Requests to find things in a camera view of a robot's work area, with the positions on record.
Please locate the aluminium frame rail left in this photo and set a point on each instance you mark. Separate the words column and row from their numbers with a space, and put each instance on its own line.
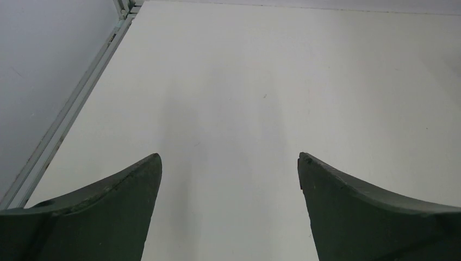
column 52, row 55

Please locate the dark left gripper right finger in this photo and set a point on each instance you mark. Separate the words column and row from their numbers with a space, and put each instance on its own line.
column 351, row 219

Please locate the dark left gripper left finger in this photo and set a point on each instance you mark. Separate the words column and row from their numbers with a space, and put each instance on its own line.
column 106, row 220

